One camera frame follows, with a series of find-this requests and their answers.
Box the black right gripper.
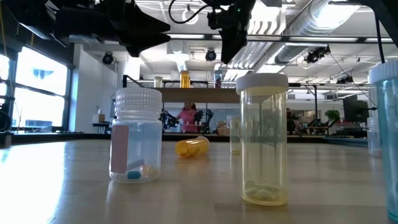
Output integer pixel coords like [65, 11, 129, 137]
[207, 0, 257, 65]

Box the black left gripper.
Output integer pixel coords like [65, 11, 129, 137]
[54, 0, 172, 58]

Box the pink purple bottle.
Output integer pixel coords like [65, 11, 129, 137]
[213, 69, 223, 89]

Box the orange pill bottle white cap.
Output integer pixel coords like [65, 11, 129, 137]
[174, 136, 211, 159]
[179, 70, 191, 89]

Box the clear wide pill bottle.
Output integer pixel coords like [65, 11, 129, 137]
[366, 116, 379, 157]
[108, 87, 164, 184]

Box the wooden shelf with black legs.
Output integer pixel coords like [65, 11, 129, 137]
[122, 73, 241, 105]

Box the person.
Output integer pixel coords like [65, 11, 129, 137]
[176, 102, 201, 134]
[285, 107, 304, 135]

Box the long ceiling light bar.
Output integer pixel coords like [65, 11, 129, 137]
[167, 32, 394, 44]

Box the green background potted plant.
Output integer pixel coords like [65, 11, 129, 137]
[325, 108, 341, 123]

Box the large bright window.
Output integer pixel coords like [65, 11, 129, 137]
[0, 46, 72, 133]

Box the black monitor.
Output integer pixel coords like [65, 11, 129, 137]
[343, 98, 370, 124]

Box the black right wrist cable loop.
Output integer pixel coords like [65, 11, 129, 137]
[168, 0, 215, 25]

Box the silver ceiling duct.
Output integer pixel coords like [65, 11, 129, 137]
[228, 0, 363, 74]

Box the black ceiling camera cluster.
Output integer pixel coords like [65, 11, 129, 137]
[303, 45, 331, 65]
[335, 74, 355, 85]

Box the black background rig frame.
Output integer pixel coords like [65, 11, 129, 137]
[287, 81, 374, 125]

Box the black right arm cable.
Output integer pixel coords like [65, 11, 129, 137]
[374, 14, 387, 65]

